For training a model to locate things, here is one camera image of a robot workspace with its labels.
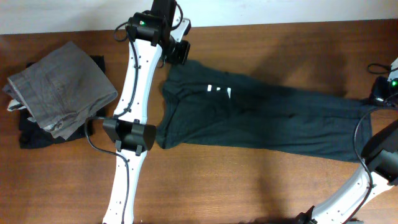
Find black Nike t-shirt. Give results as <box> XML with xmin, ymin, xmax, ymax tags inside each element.
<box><xmin>156</xmin><ymin>60</ymin><xmax>373</xmax><ymax>162</ymax></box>

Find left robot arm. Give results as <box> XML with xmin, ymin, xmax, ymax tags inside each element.
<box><xmin>103</xmin><ymin>0</ymin><xmax>191</xmax><ymax>224</ymax></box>

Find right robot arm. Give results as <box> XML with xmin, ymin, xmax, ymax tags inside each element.
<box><xmin>293</xmin><ymin>60</ymin><xmax>397</xmax><ymax>224</ymax></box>

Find folded grey trousers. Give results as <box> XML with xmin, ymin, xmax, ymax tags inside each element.
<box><xmin>3</xmin><ymin>42</ymin><xmax>118</xmax><ymax>139</ymax></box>

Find folded black garment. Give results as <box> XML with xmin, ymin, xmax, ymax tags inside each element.
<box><xmin>19</xmin><ymin>55</ymin><xmax>106</xmax><ymax>149</ymax></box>

